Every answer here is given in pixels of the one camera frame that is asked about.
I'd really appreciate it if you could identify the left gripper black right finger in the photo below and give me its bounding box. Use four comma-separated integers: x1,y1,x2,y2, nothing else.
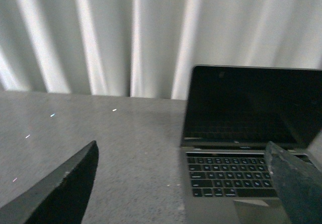
265,141,321,223

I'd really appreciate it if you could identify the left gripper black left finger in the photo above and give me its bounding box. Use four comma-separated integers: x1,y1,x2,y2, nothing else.
1,141,99,223

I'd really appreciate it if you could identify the white pleated curtain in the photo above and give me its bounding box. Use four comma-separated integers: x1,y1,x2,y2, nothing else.
1,0,321,99

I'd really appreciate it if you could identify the grey laptop computer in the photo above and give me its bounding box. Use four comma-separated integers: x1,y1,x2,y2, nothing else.
180,65,321,223

